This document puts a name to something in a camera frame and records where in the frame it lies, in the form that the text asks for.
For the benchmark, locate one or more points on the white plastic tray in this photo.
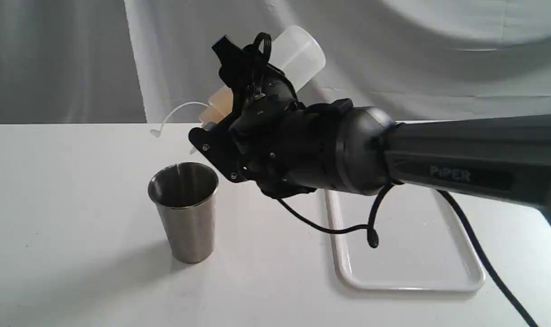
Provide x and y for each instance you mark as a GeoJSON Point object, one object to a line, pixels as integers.
{"type": "Point", "coordinates": [422, 247]}

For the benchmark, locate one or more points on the white backdrop cloth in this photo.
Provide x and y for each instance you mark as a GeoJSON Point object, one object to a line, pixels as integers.
{"type": "Point", "coordinates": [133, 61]}

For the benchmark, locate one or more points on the stainless steel cup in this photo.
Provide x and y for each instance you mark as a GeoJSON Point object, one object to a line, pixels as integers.
{"type": "Point", "coordinates": [184, 195]}

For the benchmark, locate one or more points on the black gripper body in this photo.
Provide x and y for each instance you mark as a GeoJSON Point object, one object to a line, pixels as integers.
{"type": "Point", "coordinates": [286, 147]}

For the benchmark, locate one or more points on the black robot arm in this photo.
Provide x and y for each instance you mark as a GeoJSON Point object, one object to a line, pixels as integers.
{"type": "Point", "coordinates": [508, 159]}

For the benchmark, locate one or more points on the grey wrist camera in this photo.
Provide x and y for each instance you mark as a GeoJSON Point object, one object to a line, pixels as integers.
{"type": "Point", "coordinates": [217, 145]}

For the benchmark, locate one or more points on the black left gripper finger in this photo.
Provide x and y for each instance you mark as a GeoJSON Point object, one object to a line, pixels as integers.
{"type": "Point", "coordinates": [242, 69]}

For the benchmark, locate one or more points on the clear plastic squeeze bottle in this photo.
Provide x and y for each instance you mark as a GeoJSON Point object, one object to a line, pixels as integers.
{"type": "Point", "coordinates": [294, 51]}

